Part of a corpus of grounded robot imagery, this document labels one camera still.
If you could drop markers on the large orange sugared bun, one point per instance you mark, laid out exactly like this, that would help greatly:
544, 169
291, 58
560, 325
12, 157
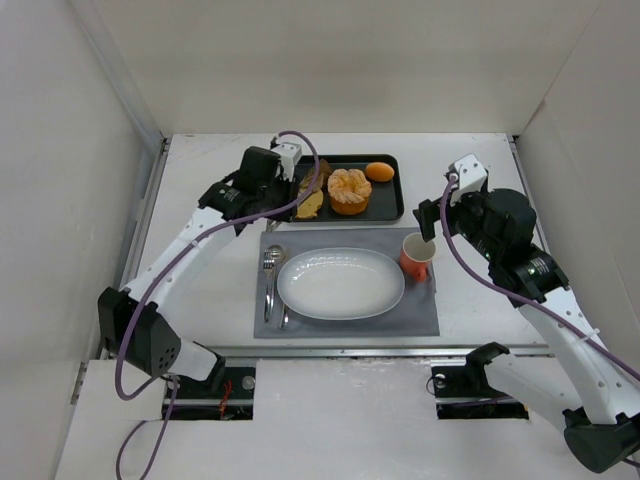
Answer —
349, 191

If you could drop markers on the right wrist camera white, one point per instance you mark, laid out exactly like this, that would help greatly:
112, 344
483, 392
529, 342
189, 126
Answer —
469, 176

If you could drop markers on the yellow bread slice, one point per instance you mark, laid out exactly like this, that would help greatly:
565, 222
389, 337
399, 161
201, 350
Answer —
308, 209

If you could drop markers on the aluminium rail frame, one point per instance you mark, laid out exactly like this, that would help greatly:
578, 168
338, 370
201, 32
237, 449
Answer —
217, 308

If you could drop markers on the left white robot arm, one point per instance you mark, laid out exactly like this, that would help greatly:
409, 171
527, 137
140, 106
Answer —
134, 321

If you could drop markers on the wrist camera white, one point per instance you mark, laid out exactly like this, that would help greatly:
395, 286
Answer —
289, 154
469, 176

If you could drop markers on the grey cloth placemat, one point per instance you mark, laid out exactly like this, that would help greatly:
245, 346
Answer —
414, 316

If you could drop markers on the white oval plate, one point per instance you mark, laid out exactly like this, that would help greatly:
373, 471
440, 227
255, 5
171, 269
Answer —
340, 284

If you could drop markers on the orange mug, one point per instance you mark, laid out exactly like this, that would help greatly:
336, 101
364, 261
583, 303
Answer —
416, 256

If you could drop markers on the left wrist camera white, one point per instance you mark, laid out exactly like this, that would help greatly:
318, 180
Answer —
289, 154

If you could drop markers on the small orange round bun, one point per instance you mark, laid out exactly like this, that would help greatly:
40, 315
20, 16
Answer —
379, 172

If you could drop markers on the brown chocolate pastry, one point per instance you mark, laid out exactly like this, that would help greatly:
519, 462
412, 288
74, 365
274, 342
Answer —
325, 171

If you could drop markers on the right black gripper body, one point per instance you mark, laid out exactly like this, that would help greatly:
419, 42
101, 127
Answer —
429, 220

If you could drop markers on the silver spoon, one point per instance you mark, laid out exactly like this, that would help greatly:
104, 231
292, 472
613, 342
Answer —
272, 257

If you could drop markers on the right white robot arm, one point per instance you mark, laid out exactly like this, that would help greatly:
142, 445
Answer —
598, 414

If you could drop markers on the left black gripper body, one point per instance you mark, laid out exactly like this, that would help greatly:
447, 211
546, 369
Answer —
279, 203

